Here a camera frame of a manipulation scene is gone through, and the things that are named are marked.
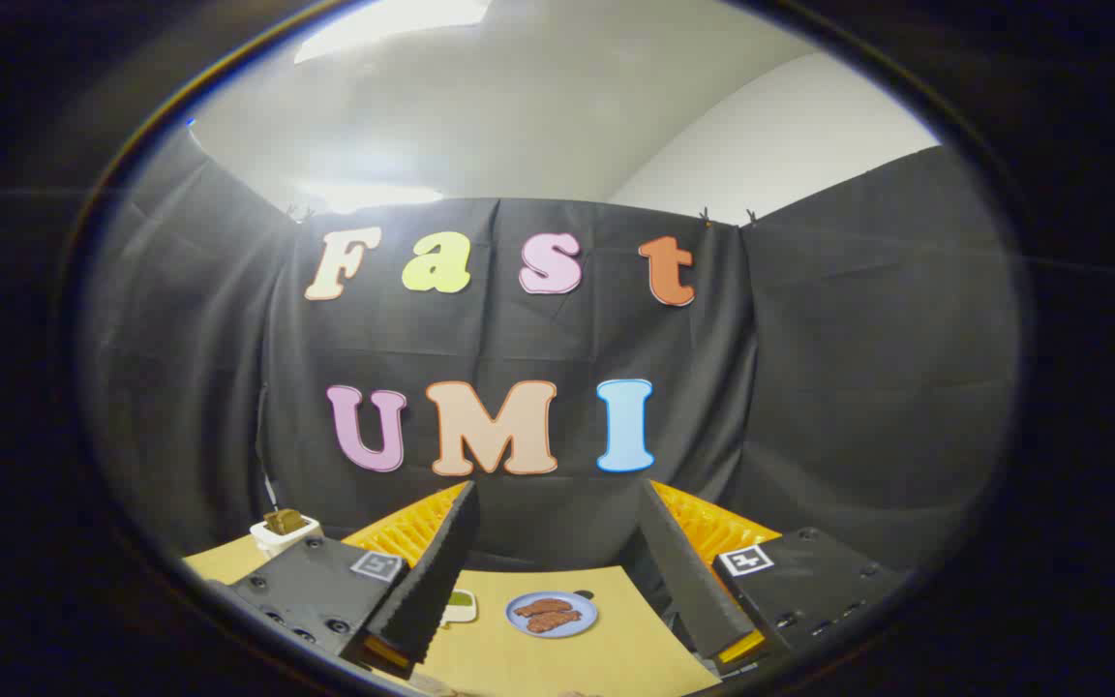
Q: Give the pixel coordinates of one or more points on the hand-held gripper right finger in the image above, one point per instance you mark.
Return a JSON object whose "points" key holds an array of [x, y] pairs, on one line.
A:
{"points": [[678, 571]]}

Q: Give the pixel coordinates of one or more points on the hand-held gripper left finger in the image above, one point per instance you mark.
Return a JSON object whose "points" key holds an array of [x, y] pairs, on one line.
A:
{"points": [[436, 571]]}

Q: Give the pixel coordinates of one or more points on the small white dish green filling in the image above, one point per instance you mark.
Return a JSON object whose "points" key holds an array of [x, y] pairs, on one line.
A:
{"points": [[462, 602]]}

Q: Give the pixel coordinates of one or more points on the blue plate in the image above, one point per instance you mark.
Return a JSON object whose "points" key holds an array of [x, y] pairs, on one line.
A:
{"points": [[587, 607]]}

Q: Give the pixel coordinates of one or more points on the brown toy meat slice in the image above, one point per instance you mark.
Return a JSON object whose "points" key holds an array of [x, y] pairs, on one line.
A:
{"points": [[555, 621], [542, 607]]}

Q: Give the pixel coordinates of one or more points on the wooden table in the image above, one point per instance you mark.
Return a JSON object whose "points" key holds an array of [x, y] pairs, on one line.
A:
{"points": [[557, 663]]}

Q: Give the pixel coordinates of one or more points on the brown block in container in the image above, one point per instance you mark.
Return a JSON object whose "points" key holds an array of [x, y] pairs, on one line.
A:
{"points": [[285, 521]]}

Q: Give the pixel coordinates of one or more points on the white square container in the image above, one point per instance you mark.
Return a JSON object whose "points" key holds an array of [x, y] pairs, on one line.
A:
{"points": [[272, 540]]}

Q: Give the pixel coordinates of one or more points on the black backdrop cloth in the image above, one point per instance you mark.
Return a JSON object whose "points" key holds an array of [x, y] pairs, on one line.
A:
{"points": [[809, 387]]}

